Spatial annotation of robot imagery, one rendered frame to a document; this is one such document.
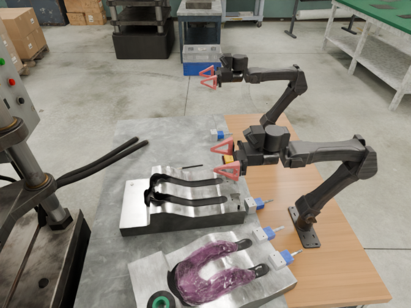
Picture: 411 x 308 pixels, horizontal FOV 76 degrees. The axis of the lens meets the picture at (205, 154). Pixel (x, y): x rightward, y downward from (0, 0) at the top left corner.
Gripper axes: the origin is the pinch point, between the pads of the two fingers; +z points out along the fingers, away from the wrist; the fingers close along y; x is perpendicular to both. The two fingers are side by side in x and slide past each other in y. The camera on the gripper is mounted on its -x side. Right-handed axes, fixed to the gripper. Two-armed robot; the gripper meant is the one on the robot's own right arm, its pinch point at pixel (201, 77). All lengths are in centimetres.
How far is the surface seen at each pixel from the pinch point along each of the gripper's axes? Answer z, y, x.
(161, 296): 18, 89, 25
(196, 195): 6, 47, 32
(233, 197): -10, 48, 34
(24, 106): 75, 19, 1
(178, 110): 20, -172, 120
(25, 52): 266, -334, 92
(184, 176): 10.9, 35.9, 30.6
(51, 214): 64, 52, 31
